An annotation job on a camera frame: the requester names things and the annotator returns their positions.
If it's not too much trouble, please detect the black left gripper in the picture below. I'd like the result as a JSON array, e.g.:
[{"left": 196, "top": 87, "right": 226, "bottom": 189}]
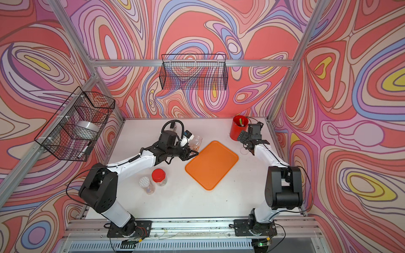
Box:
[{"left": 166, "top": 142, "right": 198, "bottom": 162}]

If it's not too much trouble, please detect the clear candy jar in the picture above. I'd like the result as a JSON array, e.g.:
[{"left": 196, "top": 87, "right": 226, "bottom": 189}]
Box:
[{"left": 188, "top": 135, "right": 203, "bottom": 152}]

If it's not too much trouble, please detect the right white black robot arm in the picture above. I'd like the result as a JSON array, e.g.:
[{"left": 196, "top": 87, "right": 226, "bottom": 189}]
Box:
[{"left": 237, "top": 122, "right": 304, "bottom": 236}]

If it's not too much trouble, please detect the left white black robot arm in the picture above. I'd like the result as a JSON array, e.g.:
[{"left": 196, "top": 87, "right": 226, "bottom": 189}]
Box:
[{"left": 79, "top": 130, "right": 198, "bottom": 237}]

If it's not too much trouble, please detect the red lid jar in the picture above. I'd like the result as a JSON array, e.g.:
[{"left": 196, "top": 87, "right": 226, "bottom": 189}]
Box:
[{"left": 151, "top": 168, "right": 167, "bottom": 186}]

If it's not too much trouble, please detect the white lid jar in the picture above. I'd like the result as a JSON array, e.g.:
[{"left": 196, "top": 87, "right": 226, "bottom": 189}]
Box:
[{"left": 139, "top": 176, "right": 155, "bottom": 195}]

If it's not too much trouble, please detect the red cup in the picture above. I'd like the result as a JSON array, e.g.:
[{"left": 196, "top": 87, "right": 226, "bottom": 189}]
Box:
[{"left": 230, "top": 116, "right": 249, "bottom": 141}]

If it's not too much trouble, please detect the orange plastic tray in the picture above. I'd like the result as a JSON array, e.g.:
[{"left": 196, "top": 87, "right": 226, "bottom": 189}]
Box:
[{"left": 185, "top": 141, "right": 239, "bottom": 191}]

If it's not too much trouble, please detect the black marker in basket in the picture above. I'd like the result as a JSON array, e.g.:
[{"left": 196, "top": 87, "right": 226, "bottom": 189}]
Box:
[{"left": 82, "top": 141, "right": 94, "bottom": 156}]

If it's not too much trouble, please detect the white roll in basket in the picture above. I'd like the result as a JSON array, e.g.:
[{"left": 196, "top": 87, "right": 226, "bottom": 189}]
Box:
[{"left": 73, "top": 121, "right": 100, "bottom": 140}]

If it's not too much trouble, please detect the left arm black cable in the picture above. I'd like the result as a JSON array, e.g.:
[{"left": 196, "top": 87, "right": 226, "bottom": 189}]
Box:
[{"left": 160, "top": 119, "right": 186, "bottom": 137}]

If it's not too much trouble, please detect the back black wire basket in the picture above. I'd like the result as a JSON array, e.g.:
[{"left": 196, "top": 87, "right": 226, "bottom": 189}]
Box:
[{"left": 159, "top": 53, "right": 228, "bottom": 91}]

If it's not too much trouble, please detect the black wire basket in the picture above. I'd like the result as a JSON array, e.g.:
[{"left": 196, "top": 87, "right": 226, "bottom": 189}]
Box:
[
  {"left": 159, "top": 53, "right": 228, "bottom": 91},
  {"left": 34, "top": 87, "right": 116, "bottom": 162}
]

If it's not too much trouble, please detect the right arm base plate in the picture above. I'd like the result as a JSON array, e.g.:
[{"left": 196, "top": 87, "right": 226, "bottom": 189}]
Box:
[{"left": 231, "top": 219, "right": 277, "bottom": 238}]

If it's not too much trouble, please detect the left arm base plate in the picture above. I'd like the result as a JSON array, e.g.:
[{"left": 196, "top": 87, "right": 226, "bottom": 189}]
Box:
[{"left": 107, "top": 220, "right": 153, "bottom": 239}]

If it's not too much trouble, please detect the left black wire basket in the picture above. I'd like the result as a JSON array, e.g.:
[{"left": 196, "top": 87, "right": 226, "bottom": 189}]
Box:
[{"left": 34, "top": 87, "right": 116, "bottom": 162}]

